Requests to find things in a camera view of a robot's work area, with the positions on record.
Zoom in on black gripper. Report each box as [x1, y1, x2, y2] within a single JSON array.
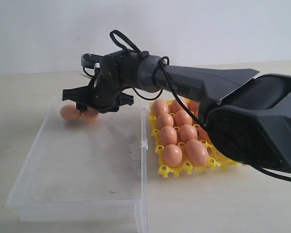
[[62, 82, 134, 114]]

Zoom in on brown egg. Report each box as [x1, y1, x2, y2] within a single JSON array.
[[170, 98, 188, 114], [174, 110, 193, 127], [179, 124, 198, 143], [197, 127, 210, 142], [60, 104, 81, 120], [152, 99, 169, 117], [185, 139, 209, 166], [81, 108, 98, 122], [188, 100, 199, 114], [162, 144, 183, 167], [158, 126, 178, 146], [156, 114, 174, 130]]

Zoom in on clear plastic tray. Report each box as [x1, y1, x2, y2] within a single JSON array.
[[5, 97, 148, 233]]

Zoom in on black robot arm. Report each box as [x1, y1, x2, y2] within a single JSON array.
[[62, 50, 291, 173]]

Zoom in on yellow plastic egg tray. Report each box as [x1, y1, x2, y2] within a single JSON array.
[[148, 111, 239, 178]]

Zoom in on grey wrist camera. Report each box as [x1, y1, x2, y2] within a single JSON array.
[[81, 53, 103, 69]]

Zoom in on black cable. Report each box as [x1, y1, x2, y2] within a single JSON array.
[[109, 29, 291, 184]]

